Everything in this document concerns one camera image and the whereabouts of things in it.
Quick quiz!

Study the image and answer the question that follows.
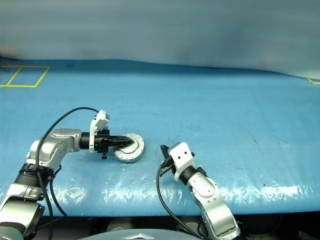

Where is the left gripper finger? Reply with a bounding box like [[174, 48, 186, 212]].
[[109, 140, 136, 149], [109, 134, 136, 142]]

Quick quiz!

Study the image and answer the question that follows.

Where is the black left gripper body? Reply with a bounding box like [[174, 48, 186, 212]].
[[94, 129, 112, 160]]

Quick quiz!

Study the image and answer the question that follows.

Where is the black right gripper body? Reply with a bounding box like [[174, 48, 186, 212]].
[[159, 155, 177, 177]]

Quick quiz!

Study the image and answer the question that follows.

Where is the silver motor rotor cover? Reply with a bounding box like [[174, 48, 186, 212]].
[[112, 133, 146, 162]]

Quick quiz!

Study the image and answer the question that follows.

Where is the blue plastic table cover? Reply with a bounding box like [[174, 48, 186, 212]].
[[0, 56, 320, 217]]

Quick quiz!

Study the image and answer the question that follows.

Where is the grey rounded shape under table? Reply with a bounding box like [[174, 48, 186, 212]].
[[176, 221, 201, 233], [106, 221, 130, 234]]

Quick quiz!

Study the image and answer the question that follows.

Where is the silver robot torso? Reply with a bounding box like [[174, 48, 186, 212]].
[[84, 228, 187, 240]]

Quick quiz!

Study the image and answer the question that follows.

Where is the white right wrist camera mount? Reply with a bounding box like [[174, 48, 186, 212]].
[[167, 141, 196, 182]]

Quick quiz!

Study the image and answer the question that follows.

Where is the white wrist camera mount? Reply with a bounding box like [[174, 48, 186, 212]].
[[89, 109, 111, 154], [167, 141, 196, 182]]

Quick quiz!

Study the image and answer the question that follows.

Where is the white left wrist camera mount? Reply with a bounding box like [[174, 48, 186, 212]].
[[89, 109, 111, 154]]

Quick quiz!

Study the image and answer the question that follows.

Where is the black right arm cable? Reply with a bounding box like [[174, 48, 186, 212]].
[[155, 162, 210, 240]]

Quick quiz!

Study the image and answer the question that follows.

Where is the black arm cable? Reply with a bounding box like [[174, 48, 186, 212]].
[[34, 106, 100, 240], [155, 162, 210, 240]]

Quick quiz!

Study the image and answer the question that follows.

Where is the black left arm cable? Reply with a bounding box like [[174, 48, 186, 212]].
[[34, 106, 100, 240]]

